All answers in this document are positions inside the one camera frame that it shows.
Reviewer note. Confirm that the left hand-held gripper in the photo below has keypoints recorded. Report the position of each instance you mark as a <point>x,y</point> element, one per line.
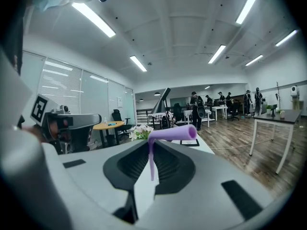
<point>48,114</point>

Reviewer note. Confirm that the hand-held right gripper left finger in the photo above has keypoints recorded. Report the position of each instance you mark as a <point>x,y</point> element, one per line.
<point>84,176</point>

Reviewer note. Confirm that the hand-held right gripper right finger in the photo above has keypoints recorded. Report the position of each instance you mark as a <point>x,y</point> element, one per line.
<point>211,176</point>

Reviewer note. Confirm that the purple straw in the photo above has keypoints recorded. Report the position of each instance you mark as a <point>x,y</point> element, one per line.
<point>172,132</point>

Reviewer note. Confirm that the person's left hand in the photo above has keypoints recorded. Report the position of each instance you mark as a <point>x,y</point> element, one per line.
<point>40,132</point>

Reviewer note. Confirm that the round wooden table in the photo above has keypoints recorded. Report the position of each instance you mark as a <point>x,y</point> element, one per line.
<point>109,125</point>

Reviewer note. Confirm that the small blue object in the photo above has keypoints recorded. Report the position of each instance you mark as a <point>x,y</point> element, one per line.
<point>111,123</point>

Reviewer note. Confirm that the black waste bin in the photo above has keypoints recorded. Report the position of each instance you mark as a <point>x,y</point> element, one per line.
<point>110,140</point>

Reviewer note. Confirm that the black office chair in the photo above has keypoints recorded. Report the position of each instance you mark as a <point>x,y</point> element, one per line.
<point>177,111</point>
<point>118,118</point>

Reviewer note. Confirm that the white paper notice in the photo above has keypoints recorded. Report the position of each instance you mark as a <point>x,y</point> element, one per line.
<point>120,102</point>

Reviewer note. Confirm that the black framed card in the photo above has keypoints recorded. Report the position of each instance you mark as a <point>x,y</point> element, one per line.
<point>189,142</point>

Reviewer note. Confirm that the white and pink flowers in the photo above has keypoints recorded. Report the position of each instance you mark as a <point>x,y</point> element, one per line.
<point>141,131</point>

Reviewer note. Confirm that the white office table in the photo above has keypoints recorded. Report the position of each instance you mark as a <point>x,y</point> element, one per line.
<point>219,108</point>

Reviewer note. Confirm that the black cone desk lamp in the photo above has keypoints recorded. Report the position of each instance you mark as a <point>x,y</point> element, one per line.
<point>159,105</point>

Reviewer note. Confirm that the long ceiling light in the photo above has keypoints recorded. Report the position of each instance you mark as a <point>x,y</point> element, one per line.
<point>254,60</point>
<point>138,63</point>
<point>286,38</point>
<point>217,54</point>
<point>93,19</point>
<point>248,5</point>

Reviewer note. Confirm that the small potted plant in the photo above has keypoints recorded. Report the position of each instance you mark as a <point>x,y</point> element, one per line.
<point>268,109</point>

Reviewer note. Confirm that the black-top table with white legs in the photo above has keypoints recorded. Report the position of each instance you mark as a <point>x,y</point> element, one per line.
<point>280,116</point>

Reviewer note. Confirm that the thin coat stand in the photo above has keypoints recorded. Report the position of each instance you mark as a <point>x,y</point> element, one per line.
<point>277,97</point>

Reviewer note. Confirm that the person's black shirt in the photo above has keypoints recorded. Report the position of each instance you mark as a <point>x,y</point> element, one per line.
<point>14,42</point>

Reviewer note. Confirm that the white wall device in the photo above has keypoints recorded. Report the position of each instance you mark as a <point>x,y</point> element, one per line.
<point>294,91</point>

